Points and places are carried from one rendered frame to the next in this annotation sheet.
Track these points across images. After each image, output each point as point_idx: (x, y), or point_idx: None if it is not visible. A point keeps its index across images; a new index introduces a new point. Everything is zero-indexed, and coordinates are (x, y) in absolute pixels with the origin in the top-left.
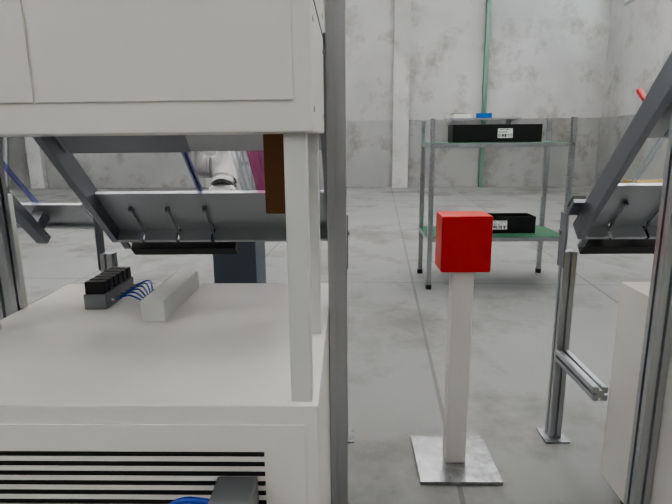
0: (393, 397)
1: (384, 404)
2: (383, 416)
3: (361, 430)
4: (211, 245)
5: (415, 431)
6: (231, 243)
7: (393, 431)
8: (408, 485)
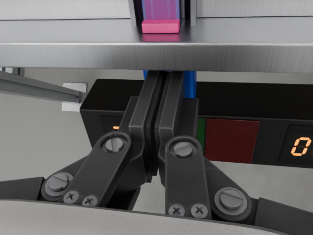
0: (14, 176)
1: (25, 160)
2: (30, 134)
3: (55, 106)
4: (208, 90)
5: (3, 102)
6: (107, 93)
7: (24, 103)
8: None
